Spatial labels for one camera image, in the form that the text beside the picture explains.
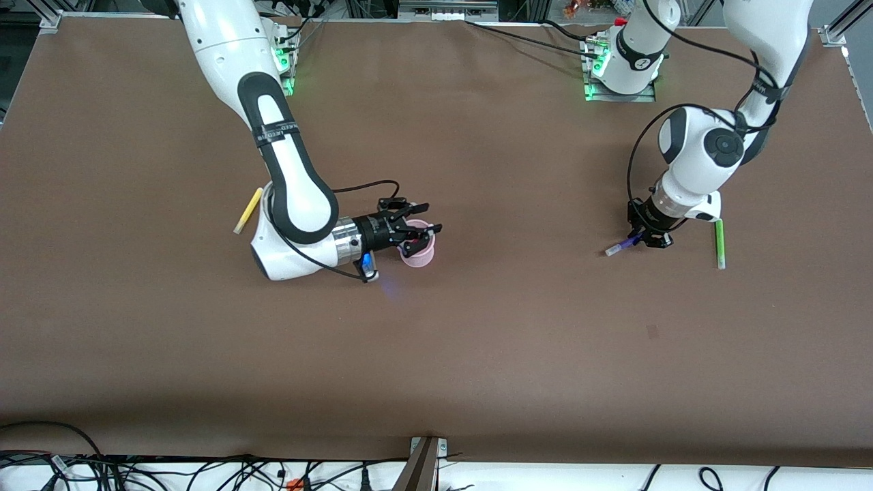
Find black cable across table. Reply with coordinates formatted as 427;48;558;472
465;19;602;61

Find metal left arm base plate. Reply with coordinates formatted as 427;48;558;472
580;34;658;103

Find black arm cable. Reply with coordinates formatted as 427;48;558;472
626;0;782;230
267;180;403;282

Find metal table edge bracket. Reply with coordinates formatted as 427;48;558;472
391;436;448;491

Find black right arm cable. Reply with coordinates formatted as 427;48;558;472
267;180;403;282

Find black looped floor cables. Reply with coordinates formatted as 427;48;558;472
640;464;785;491

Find purple pen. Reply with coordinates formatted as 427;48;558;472
605;232;646;258

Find black floor cable loop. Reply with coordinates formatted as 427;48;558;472
0;421;104;491

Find tangled black floor cables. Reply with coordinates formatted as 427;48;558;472
41;453;410;491

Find pink cup pen holder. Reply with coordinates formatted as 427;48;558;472
398;219;436;269

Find yellow pen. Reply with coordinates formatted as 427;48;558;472
233;187;265;236

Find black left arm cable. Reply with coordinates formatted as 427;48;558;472
626;0;782;230

